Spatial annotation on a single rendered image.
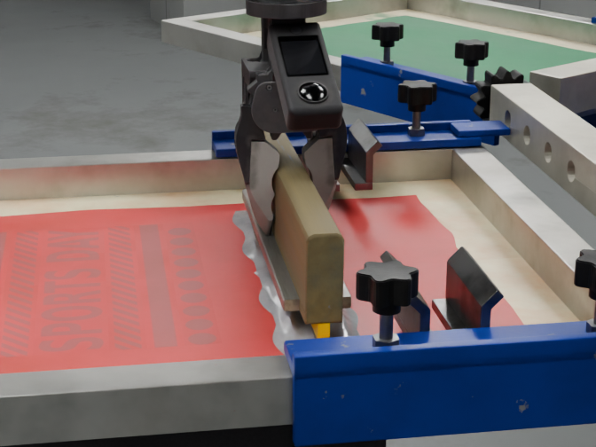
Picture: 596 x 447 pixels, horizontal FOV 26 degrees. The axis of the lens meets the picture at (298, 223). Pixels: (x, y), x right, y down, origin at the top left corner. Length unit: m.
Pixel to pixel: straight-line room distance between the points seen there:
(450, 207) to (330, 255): 0.40
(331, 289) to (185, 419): 0.17
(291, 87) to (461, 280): 0.22
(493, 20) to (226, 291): 1.34
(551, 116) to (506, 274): 0.27
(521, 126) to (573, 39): 0.85
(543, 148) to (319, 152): 0.31
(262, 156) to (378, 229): 0.20
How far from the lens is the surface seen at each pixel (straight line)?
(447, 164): 1.47
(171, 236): 1.29
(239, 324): 1.08
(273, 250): 1.14
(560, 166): 1.33
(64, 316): 1.11
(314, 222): 1.02
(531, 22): 2.34
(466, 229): 1.31
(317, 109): 1.05
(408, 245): 1.26
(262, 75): 1.13
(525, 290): 1.17
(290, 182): 1.12
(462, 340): 0.94
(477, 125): 1.49
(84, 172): 1.41
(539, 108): 1.44
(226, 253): 1.24
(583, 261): 0.94
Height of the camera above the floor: 1.39
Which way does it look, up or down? 19 degrees down
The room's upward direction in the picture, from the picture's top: straight up
